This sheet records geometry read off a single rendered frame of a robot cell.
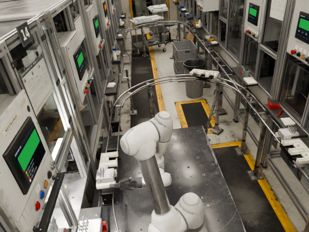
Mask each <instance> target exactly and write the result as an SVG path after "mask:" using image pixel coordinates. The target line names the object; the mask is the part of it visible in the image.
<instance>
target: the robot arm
mask: <svg viewBox="0 0 309 232"><path fill-rule="evenodd" d="M172 131H173V122H172V117H171V116H170V114H169V113H168V112H166V111H160V112H158V113H157V114H156V115H155V117H154V118H152V119H150V120H148V121H146V122H143V123H140V124H138V125H136V126H134V127H132V128H131V129H129V130H128V131H127V132H125V133H124V134H123V136H122V137H121V139H120V146H121V148H122V150H123V152H124V153H126V154H127V155H129V156H134V158H135V159H137V160H138V163H139V166H140V169H141V172H142V175H143V176H142V178H141V177H139V178H136V179H133V178H132V177H131V176H130V177H129V178H126V179H123V180H119V182H118V183H114V184H110V185H109V188H110V189H111V188H119V189H121V190H131V191H134V188H142V187H143V188H144V189H145V188H147V190H148V193H149V196H150V199H151V202H152V205H153V208H154V210H153V212H152V215H151V216H152V219H151V223H150V225H149V228H148V232H208V231H207V229H206V226H205V223H204V205H203V202H202V200H201V199H200V198H199V197H198V196H197V195H196V194H194V193H191V192H188V193H186V194H184V195H183V196H182V197H181V198H180V200H179V201H178V203H177V204H176V205H175V206H174V207H173V206H172V205H170V203H169V200H168V197H167V194H166V190H165V187H166V186H169V185H170V184H171V183H172V177H171V174H169V173H166V172H165V171H164V165H165V164H164V157H163V155H164V154H165V152H166V150H167V147H168V144H169V141H170V139H171V136H172Z"/></svg>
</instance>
